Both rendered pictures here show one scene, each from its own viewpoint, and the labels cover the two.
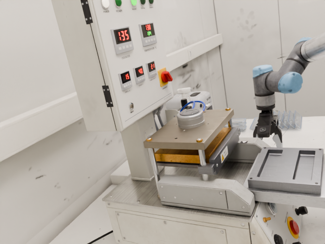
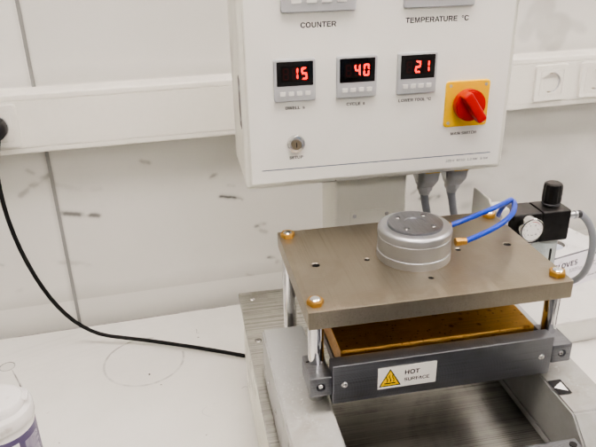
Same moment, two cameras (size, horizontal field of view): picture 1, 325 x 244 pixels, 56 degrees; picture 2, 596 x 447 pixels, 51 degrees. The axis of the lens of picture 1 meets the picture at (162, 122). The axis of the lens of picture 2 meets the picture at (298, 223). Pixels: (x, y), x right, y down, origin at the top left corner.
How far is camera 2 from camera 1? 0.59 m
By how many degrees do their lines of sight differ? 46
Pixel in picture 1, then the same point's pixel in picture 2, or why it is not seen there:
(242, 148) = (546, 400)
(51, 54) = not seen: outside the picture
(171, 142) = (291, 268)
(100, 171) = not seen: hidden behind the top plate
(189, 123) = (384, 250)
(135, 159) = not seen: hidden behind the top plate
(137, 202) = (252, 341)
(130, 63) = (333, 43)
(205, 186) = (287, 406)
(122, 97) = (270, 117)
